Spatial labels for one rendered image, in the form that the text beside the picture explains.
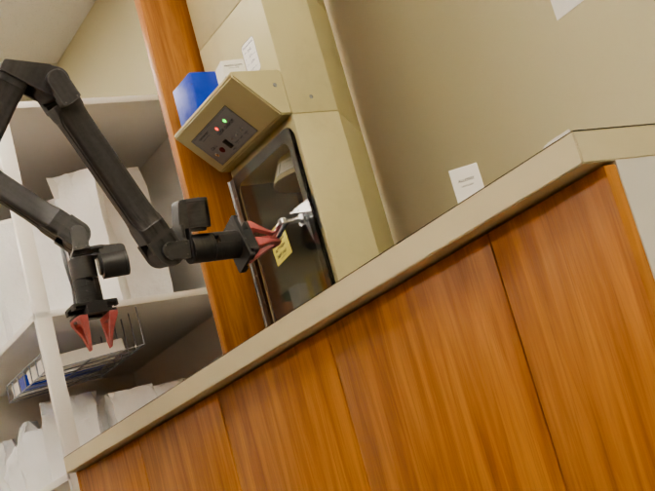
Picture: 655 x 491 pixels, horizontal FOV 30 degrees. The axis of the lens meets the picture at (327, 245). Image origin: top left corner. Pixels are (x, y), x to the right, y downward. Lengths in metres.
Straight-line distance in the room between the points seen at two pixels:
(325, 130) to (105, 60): 2.14
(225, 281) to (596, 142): 1.45
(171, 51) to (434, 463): 1.45
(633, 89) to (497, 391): 0.90
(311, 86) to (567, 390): 1.22
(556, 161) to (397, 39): 1.54
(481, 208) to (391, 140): 1.45
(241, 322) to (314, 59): 0.60
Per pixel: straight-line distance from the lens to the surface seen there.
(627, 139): 1.44
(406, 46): 2.89
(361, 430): 1.90
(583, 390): 1.48
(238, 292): 2.72
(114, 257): 2.70
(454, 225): 1.57
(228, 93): 2.52
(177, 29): 2.93
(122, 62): 4.42
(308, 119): 2.51
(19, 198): 2.72
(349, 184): 2.49
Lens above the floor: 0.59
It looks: 13 degrees up
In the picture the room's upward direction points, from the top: 15 degrees counter-clockwise
